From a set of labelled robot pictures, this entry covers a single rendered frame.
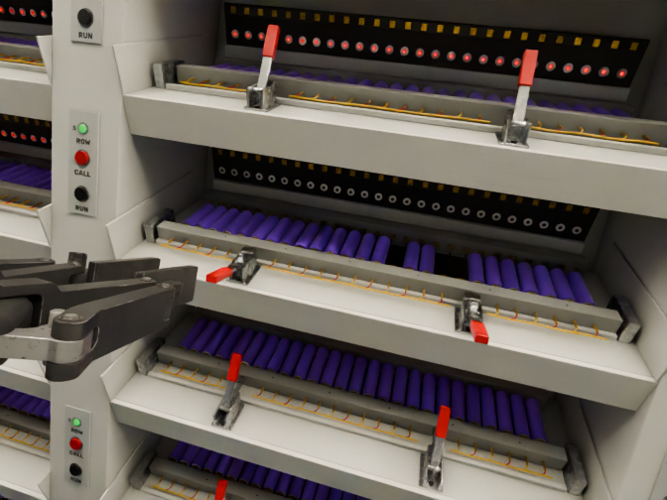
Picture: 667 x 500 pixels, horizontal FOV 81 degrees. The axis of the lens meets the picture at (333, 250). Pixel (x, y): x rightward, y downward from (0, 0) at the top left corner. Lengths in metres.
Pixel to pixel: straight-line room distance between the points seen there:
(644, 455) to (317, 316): 0.36
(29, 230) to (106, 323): 0.46
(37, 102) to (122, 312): 0.44
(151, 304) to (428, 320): 0.30
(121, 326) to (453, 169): 0.32
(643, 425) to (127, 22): 0.69
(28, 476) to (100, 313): 0.65
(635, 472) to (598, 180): 0.30
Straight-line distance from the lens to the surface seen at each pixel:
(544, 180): 0.44
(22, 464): 0.87
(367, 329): 0.45
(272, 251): 0.49
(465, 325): 0.46
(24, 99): 0.64
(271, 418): 0.57
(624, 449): 0.55
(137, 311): 0.23
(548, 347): 0.48
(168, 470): 0.74
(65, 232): 0.60
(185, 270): 0.33
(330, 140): 0.43
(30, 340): 0.20
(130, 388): 0.64
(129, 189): 0.55
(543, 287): 0.53
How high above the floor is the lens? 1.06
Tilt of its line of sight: 12 degrees down
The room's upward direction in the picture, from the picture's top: 9 degrees clockwise
